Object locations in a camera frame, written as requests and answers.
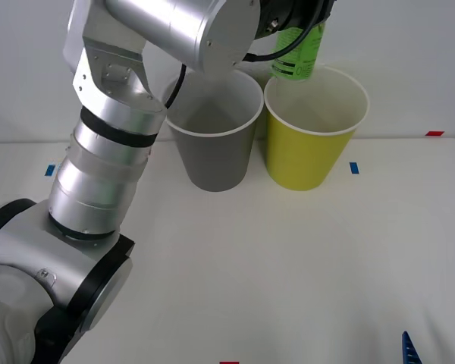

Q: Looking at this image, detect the grey plastic waste bin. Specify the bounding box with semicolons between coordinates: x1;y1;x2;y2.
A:
164;67;265;193

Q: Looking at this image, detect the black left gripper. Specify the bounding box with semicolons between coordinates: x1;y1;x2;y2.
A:
293;0;337;30

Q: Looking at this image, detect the green plastic bottle black cap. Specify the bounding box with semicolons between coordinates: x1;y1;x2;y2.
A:
269;20;327;83

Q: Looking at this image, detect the yellow-green plastic waste bin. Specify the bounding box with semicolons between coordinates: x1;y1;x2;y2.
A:
263;65;371;192

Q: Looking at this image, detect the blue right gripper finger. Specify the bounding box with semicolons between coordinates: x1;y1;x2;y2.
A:
402;331;425;364

